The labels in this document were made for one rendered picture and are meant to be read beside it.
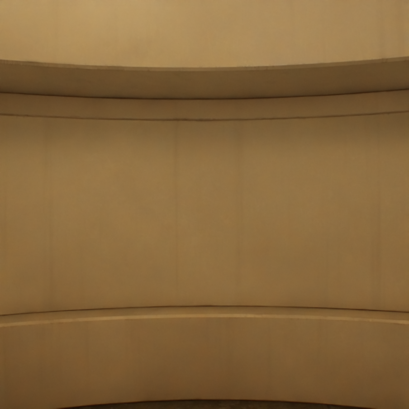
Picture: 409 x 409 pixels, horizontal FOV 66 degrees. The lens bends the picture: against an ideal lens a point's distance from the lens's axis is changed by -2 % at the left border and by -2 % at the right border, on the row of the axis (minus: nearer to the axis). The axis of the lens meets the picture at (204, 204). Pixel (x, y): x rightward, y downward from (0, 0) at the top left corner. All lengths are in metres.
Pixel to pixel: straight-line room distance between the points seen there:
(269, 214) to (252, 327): 0.15
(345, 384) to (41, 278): 0.42
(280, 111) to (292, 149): 0.06
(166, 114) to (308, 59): 0.20
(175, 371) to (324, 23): 0.46
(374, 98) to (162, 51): 0.28
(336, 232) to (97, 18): 0.39
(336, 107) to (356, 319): 0.28
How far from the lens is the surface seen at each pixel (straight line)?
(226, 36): 0.41
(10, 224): 0.49
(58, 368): 0.48
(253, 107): 0.48
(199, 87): 0.44
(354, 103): 0.50
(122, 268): 0.47
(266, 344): 0.46
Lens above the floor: 0.26
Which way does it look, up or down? level
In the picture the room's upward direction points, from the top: straight up
